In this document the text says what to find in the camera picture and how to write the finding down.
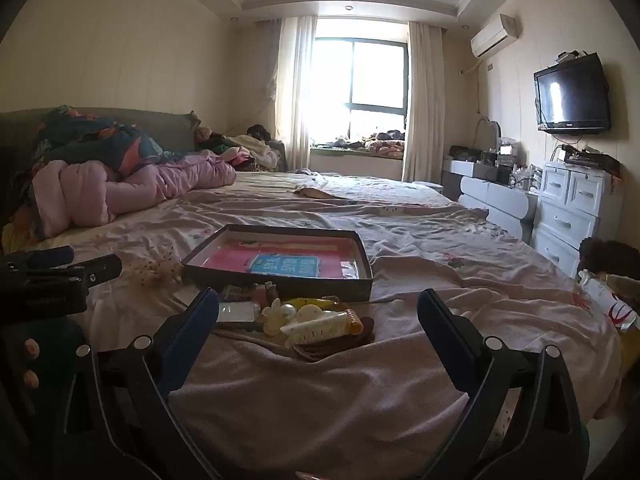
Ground shallow cardboard box pink lining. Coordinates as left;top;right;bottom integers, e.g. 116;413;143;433
180;224;375;303

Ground blue printed card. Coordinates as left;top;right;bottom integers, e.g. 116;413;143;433
248;252;322;277

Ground window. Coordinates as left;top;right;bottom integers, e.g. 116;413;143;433
310;19;408;147

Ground white air conditioner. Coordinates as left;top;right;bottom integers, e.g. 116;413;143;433
470;14;521;58

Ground dark plush toy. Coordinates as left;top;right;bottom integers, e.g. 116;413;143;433
579;236;640;282

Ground white dressing table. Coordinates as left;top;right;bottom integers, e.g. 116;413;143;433
442;157;540;242

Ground white drawer cabinet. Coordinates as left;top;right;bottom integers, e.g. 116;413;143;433
531;160;615;277

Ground person's left hand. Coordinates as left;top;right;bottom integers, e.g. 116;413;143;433
20;337;42;391

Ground bed with pink sheet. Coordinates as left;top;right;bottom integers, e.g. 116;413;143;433
0;170;626;480

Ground small clear plastic bag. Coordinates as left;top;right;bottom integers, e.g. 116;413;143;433
215;300;263;329

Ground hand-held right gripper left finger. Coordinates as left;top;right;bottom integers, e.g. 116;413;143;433
52;287;236;480

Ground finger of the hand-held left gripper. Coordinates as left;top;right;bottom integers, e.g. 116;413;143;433
30;253;123;287
4;246;75;272

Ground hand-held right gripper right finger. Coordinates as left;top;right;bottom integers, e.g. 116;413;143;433
417;288;591;480

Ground heart-shaped mirror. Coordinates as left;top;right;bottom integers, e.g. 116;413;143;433
475;117;502;155

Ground pile of clothes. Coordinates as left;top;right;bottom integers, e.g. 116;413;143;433
197;124;287;173

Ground black set-top box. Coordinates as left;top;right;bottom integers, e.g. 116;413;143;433
562;144;622;173

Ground windowsill clutter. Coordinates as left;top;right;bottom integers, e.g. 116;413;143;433
320;129;406;159

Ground white sheer curtain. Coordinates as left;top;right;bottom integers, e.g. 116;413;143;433
270;16;319;171
402;21;446;183

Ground yellow packet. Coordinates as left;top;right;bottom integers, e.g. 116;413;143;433
287;297;342;312

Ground black wall television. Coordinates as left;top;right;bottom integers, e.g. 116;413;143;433
533;52;612;135

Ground grey headboard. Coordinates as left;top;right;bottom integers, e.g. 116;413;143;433
0;107;201;161

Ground white red plastic bag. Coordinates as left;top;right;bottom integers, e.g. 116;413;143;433
579;269;640;333

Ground dark floral quilt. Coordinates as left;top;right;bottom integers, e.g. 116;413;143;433
15;105;173;181

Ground pink quilt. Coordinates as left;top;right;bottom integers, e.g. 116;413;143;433
32;152;237;239

